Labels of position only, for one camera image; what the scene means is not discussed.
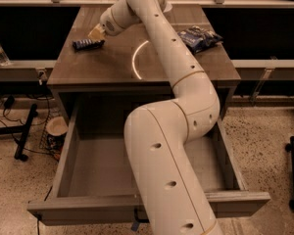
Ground paper cup on floor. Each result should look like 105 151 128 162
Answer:
46 117 68 151

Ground white ceramic bowl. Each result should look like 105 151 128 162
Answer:
163 2 172 13

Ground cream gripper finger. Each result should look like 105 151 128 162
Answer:
88 23 105 41

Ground metal rail bracket right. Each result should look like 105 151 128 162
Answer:
249 66 275 105

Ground open grey top drawer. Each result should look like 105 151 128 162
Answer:
27 93 270 225

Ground grey cabinet with glossy top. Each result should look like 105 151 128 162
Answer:
48 4 241 121

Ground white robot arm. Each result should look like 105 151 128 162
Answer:
89 0 223 235

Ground black stand leg left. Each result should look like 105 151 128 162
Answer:
0 104 38 162

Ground blue chip bag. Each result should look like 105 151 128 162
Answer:
178 25 223 54

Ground black cables on floor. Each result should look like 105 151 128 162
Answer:
0 81 53 157

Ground blue rxbar blueberry bar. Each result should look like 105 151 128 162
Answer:
73 39 105 51

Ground black drawer handle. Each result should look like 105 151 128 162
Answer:
134 208 149 223

